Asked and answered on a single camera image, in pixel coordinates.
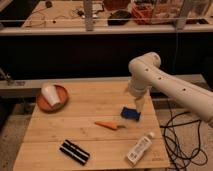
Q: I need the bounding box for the black floor cable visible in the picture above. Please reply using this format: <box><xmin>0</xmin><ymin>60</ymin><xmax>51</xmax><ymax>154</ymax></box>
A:
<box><xmin>159</xmin><ymin>111</ymin><xmax>209</xmax><ymax>171</ymax></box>

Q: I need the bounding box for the terracotta plate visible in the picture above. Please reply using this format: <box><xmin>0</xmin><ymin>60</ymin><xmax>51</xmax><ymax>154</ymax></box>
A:
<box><xmin>36</xmin><ymin>85</ymin><xmax>69</xmax><ymax>113</ymax></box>

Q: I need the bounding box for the blue block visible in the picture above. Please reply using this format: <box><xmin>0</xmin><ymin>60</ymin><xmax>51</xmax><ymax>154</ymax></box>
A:
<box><xmin>121</xmin><ymin>107</ymin><xmax>140</xmax><ymax>121</ymax></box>

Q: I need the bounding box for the white plastic bottle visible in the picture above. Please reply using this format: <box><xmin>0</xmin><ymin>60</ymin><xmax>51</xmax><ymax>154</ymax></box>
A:
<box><xmin>126</xmin><ymin>132</ymin><xmax>155</xmax><ymax>165</ymax></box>

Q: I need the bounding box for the metal clamp bracket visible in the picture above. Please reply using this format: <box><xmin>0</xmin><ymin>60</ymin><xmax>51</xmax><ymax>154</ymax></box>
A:
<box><xmin>0</xmin><ymin>67</ymin><xmax>26</xmax><ymax>88</ymax></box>

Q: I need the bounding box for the black striped box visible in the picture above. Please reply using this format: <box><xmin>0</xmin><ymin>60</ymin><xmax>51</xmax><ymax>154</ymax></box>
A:
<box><xmin>59</xmin><ymin>140</ymin><xmax>90</xmax><ymax>165</ymax></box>

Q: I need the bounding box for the metal post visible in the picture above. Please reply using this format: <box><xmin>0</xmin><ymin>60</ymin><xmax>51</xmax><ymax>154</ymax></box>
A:
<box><xmin>175</xmin><ymin>0</ymin><xmax>192</xmax><ymax>30</ymax></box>
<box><xmin>83</xmin><ymin>0</ymin><xmax>93</xmax><ymax>31</ymax></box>

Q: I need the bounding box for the orange crate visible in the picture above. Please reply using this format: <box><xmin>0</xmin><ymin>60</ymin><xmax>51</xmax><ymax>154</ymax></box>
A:
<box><xmin>131</xmin><ymin>5</ymin><xmax>153</xmax><ymax>25</ymax></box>

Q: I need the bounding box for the metal post right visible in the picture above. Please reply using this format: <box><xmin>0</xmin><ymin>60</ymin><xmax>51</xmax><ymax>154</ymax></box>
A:
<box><xmin>175</xmin><ymin>0</ymin><xmax>192</xmax><ymax>30</ymax></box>

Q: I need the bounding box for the metal post left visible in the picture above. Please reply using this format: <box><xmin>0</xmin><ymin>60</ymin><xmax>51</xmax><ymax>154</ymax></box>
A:
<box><xmin>83</xmin><ymin>0</ymin><xmax>93</xmax><ymax>31</ymax></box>

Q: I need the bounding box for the black bowl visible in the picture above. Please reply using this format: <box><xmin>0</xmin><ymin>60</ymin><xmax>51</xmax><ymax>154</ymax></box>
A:
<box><xmin>107</xmin><ymin>10</ymin><xmax>131</xmax><ymax>26</ymax></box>

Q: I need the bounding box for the orange carrot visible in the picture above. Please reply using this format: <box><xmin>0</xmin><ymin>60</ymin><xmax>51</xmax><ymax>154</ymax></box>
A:
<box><xmin>95</xmin><ymin>121</ymin><xmax>126</xmax><ymax>130</ymax></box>

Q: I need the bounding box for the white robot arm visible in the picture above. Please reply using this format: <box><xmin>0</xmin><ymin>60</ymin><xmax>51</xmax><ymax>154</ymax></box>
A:
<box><xmin>128</xmin><ymin>52</ymin><xmax>213</xmax><ymax>128</ymax></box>

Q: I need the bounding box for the white paper cup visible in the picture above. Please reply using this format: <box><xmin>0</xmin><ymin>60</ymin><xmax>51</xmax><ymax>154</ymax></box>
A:
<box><xmin>41</xmin><ymin>85</ymin><xmax>61</xmax><ymax>107</ymax></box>

